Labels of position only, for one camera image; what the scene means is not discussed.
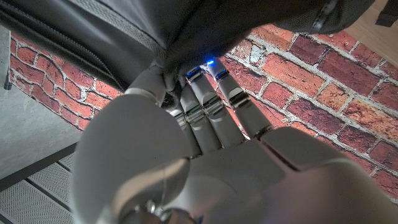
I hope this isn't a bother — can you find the red brick printed backdrop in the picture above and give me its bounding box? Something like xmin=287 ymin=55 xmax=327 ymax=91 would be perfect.
xmin=7 ymin=23 xmax=398 ymax=203

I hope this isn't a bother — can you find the black backpack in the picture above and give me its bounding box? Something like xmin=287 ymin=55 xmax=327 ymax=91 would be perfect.
xmin=0 ymin=0 xmax=398 ymax=108

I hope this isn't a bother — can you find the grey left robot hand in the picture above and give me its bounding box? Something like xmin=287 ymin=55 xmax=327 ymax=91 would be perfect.
xmin=70 ymin=57 xmax=398 ymax=224

